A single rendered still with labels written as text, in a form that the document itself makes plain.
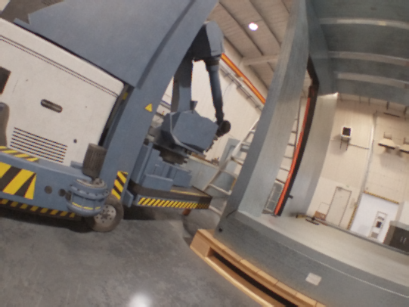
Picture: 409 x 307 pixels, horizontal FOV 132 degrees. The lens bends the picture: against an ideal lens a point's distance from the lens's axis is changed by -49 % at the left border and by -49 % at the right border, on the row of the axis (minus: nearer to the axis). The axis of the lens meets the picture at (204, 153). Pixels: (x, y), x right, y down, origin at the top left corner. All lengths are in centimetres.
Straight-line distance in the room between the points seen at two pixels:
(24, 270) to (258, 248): 117
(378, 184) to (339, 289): 1108
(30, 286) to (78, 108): 78
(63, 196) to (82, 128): 34
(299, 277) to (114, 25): 168
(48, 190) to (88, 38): 74
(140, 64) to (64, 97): 48
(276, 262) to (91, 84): 134
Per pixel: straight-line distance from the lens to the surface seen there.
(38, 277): 82
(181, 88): 187
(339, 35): 316
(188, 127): 147
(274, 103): 130
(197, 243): 132
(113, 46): 106
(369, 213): 1198
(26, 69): 93
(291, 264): 107
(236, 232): 118
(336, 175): 1190
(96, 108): 93
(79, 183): 76
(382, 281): 111
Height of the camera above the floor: 63
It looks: 3 degrees up
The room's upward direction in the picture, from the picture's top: 22 degrees clockwise
